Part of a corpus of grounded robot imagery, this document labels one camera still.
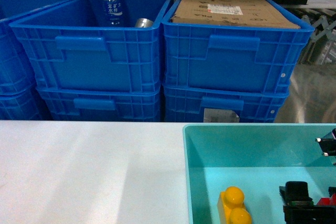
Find clear water bottle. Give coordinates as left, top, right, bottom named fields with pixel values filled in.
left=102, top=0, right=124, bottom=27

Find upper left blue crate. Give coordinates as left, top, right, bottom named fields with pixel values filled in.
left=10, top=0, right=171, bottom=93

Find lower left blue crate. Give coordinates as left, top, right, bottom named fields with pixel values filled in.
left=37, top=87, right=162, bottom=122

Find upper right blue crate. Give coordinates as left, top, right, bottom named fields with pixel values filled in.
left=162, top=0, right=314, bottom=94

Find far left blue crates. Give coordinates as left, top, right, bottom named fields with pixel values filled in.
left=1, top=0, right=69, bottom=120

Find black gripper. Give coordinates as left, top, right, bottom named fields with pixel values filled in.
left=278, top=127, right=336, bottom=224

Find yellow toy block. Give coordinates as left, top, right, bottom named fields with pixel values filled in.
left=217, top=186, right=252, bottom=224

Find blue crate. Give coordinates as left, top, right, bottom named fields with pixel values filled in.
left=10, top=0, right=171, bottom=93
left=162, top=0, right=314, bottom=94
left=37, top=87, right=162, bottom=122
left=163, top=84, right=289, bottom=123

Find lower right blue crate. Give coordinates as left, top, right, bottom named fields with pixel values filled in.
left=163, top=84, right=289, bottom=123

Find teal plastic bin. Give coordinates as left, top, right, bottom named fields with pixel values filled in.
left=183, top=123, right=335, bottom=223

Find grey scissor conveyor frame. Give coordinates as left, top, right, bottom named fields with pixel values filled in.
left=288, top=8, right=335, bottom=65

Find brown cardboard box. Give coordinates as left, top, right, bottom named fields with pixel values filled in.
left=171, top=0, right=300, bottom=29

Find silver metal can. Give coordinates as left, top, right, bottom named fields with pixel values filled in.
left=135, top=18, right=154, bottom=28

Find red toy block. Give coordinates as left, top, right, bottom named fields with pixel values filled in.
left=317, top=194, right=336, bottom=206

